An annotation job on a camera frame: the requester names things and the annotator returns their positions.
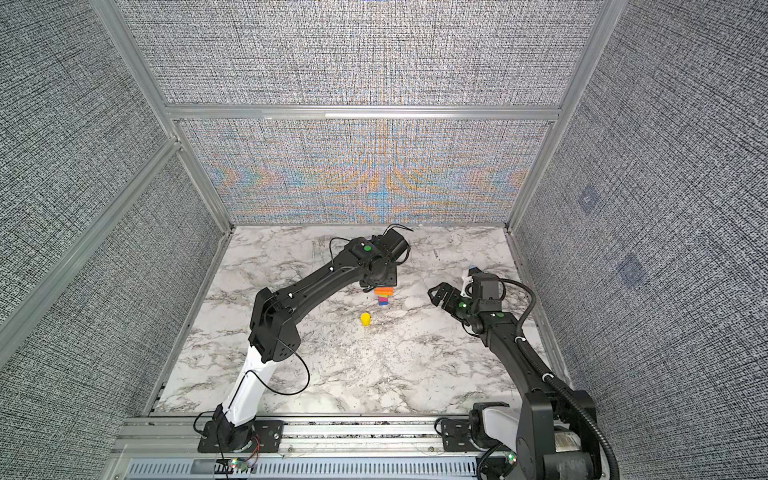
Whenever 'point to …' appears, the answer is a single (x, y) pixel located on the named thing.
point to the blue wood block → (383, 303)
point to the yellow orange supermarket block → (383, 295)
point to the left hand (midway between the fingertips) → (387, 280)
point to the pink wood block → (383, 299)
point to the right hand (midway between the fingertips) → (440, 295)
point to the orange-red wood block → (384, 291)
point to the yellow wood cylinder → (365, 319)
